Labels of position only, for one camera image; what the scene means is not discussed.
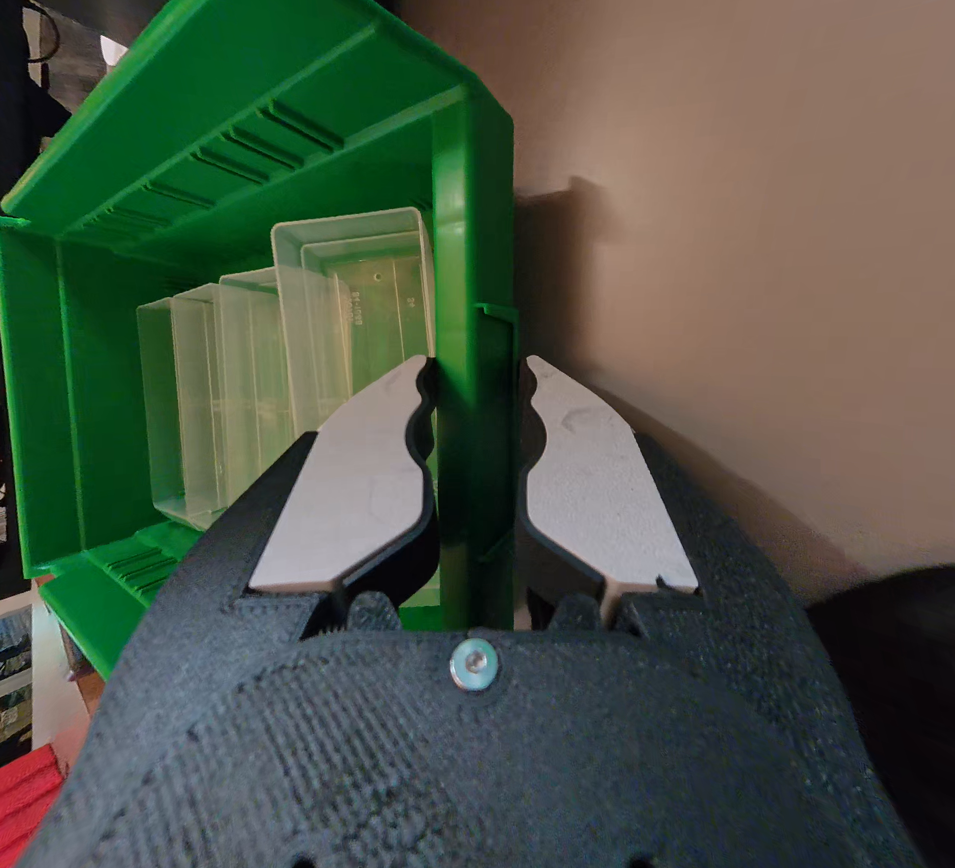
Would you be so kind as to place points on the grey desk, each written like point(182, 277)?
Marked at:
point(746, 211)

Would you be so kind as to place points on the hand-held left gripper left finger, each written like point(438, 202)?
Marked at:
point(351, 495)

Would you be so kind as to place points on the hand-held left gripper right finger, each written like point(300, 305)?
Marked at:
point(604, 495)

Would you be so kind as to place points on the green storage bin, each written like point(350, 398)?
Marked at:
point(186, 99)

